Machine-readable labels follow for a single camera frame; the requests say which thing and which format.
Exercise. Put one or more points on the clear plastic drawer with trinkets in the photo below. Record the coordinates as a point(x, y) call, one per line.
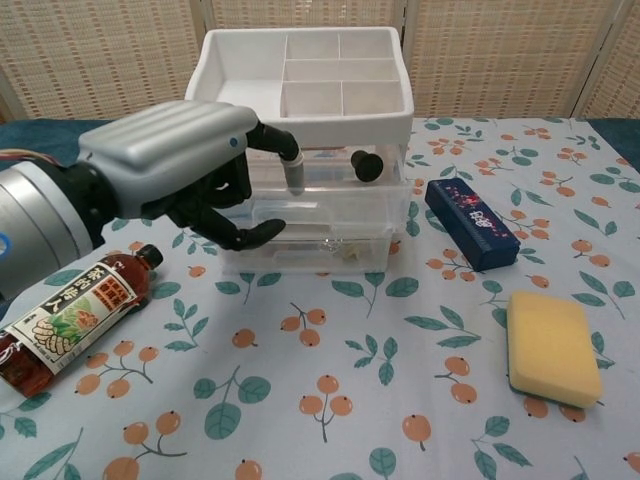
point(310, 262)

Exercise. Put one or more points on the dark blue floral box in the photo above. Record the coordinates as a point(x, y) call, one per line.
point(472, 225)

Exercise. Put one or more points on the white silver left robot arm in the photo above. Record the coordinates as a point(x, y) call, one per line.
point(40, 225)

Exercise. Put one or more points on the white plastic drawer organizer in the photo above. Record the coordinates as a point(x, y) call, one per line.
point(350, 120)

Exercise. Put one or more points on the brown tea bottle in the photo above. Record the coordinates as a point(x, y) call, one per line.
point(75, 320)

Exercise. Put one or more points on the small wooden plunger black cup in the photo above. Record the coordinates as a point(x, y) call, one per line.
point(366, 167)

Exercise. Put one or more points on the teal table cover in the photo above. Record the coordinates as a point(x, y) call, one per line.
point(30, 131)

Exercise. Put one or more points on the clear plastic drawer with tile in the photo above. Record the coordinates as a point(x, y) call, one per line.
point(370, 210)

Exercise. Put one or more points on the floral fruit print tablecloth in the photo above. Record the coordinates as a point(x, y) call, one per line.
point(320, 360)

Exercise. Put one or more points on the yellow sponge with green base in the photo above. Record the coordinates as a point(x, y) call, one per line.
point(552, 345)

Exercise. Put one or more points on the bamboo folding screen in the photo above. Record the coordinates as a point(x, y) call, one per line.
point(100, 60)

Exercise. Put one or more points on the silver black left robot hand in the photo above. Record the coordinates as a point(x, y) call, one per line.
point(165, 155)

